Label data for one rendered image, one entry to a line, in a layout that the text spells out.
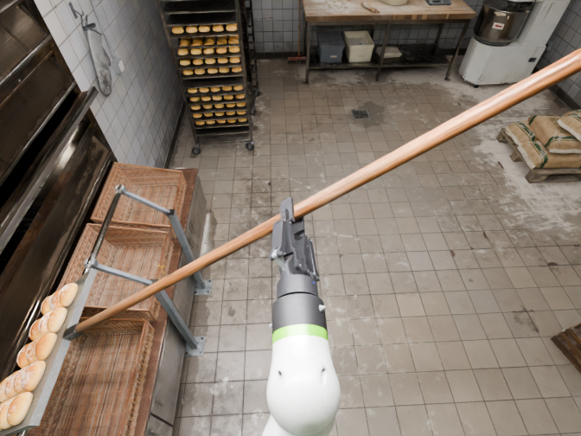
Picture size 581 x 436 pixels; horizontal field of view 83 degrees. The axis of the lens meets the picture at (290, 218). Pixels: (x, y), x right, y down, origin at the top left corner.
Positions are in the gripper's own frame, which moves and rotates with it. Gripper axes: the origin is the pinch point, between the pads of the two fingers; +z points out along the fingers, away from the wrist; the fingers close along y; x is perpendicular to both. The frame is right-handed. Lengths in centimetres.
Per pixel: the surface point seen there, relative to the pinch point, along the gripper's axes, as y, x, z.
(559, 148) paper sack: 291, 128, 208
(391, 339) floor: 197, -56, 40
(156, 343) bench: 59, -140, 23
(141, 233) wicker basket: 34, -146, 89
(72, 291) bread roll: -1, -113, 22
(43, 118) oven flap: -43, -125, 110
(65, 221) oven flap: -6, -156, 80
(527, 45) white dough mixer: 305, 182, 395
